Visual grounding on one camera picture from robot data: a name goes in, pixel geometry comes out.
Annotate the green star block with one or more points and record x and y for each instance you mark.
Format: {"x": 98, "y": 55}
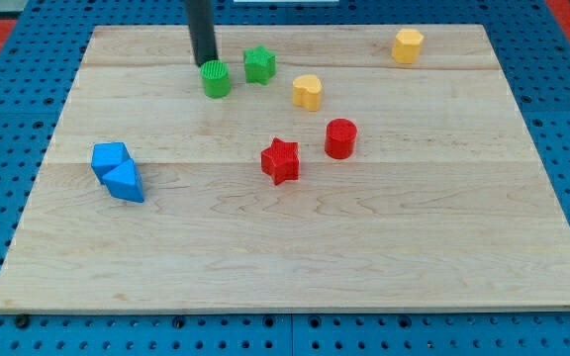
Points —
{"x": 259, "y": 65}

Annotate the green cylinder block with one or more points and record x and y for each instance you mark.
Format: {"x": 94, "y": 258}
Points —
{"x": 215, "y": 79}

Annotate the yellow heart block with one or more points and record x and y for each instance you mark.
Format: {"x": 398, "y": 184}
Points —
{"x": 307, "y": 92}

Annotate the red star block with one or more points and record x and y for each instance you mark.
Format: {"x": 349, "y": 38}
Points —
{"x": 280, "y": 160}

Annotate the red cylinder block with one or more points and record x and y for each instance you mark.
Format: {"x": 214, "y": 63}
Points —
{"x": 341, "y": 134}

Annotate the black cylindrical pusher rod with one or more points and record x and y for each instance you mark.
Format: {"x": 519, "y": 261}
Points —
{"x": 201, "y": 26}

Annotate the yellow hexagon block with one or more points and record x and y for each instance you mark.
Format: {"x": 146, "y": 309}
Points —
{"x": 407, "y": 46}

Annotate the wooden board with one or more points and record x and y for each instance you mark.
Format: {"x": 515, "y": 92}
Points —
{"x": 444, "y": 205}

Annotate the blue cube block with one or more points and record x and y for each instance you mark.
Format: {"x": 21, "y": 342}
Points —
{"x": 106, "y": 156}

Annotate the blue triangle block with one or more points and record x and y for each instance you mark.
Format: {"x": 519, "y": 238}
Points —
{"x": 125, "y": 182}

